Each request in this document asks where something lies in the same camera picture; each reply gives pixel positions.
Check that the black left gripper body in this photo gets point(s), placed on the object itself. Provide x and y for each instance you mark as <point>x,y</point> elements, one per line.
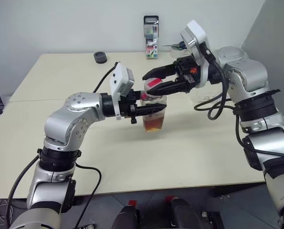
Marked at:
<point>128,107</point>

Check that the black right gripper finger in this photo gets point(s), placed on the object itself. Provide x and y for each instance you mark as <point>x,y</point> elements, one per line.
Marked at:
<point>162,70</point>
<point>170,87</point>

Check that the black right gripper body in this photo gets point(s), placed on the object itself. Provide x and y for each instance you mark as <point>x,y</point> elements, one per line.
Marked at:
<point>186,69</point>

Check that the clear cup with brown liquid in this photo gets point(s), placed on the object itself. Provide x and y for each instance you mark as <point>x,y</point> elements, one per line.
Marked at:
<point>153,122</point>

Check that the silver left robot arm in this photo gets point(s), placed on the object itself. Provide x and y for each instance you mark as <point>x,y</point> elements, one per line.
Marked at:
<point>67,124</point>

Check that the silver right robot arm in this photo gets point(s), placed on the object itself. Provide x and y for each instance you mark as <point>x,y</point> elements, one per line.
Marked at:
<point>249,71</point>

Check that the clear container with green items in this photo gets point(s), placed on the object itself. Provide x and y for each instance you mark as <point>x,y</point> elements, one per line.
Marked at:
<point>178,48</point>

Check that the marker pen set box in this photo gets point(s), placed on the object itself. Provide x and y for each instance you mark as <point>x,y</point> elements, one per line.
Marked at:
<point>151,45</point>

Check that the black round cap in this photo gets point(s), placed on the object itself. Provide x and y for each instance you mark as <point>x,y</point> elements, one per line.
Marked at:
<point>100,57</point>

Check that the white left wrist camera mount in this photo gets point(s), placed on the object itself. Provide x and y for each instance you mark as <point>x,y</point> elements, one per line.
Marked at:
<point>119,82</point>

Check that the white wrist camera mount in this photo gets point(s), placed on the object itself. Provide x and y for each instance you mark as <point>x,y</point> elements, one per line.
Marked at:
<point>119,82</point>
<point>195,35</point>

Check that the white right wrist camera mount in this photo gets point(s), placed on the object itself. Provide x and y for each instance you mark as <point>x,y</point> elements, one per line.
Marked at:
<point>195,35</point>

